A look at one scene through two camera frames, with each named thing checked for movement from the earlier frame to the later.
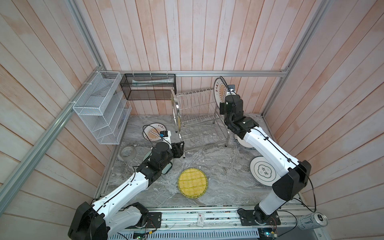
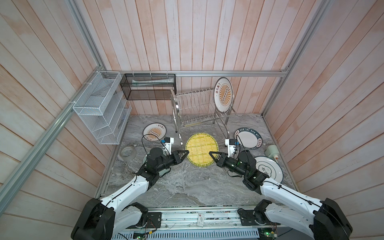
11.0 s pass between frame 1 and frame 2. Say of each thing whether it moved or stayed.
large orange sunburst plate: stayed
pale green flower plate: stayed
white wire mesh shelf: stayed
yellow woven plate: moved
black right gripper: moved
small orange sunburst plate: stayed
